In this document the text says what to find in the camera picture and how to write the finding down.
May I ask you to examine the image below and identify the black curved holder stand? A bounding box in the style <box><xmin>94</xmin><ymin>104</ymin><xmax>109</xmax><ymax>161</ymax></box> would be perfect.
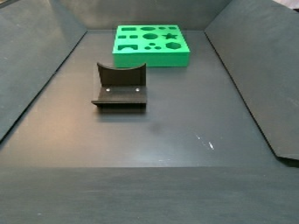
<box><xmin>91</xmin><ymin>63</ymin><xmax>147</xmax><ymax>107</ymax></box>

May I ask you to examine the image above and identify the green shape sorter block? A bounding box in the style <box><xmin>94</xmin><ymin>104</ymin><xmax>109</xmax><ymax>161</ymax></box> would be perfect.
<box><xmin>113</xmin><ymin>24</ymin><xmax>191</xmax><ymax>67</ymax></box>

